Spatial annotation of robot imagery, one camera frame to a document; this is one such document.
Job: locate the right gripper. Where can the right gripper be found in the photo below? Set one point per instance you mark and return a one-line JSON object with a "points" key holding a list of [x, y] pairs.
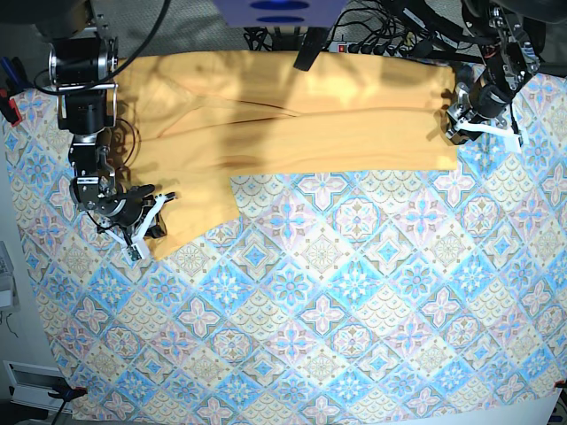
{"points": [[136, 207]]}

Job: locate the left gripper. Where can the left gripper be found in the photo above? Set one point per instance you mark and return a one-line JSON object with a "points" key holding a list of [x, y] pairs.
{"points": [[477, 102]]}

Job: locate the yellow T-shirt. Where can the yellow T-shirt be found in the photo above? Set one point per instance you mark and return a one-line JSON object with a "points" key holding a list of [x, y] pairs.
{"points": [[205, 118]]}

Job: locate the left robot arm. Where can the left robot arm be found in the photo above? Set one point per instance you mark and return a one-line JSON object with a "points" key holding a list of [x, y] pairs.
{"points": [[497, 60]]}

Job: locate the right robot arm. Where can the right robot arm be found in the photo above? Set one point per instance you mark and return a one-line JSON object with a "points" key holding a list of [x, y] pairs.
{"points": [[83, 63]]}

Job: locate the blue patterned tablecloth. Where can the blue patterned tablecloth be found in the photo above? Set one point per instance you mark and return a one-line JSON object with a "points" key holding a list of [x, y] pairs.
{"points": [[335, 298]]}

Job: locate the black clamp on table edge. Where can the black clamp on table edge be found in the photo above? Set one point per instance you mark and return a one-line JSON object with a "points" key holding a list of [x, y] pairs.
{"points": [[314, 40]]}

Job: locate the red clamp left edge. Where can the red clamp left edge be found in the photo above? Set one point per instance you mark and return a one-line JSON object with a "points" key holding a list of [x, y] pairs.
{"points": [[9, 109]]}

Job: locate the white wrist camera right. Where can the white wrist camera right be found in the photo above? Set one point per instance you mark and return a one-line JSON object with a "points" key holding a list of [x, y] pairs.
{"points": [[136, 251]]}

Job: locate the white power strip red switch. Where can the white power strip red switch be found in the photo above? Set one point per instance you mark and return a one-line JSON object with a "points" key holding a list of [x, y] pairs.
{"points": [[374, 48]]}

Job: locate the aluminium rail with clamp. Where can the aluminium rail with clamp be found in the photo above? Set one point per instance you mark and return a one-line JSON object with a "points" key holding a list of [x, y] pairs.
{"points": [[39, 387]]}

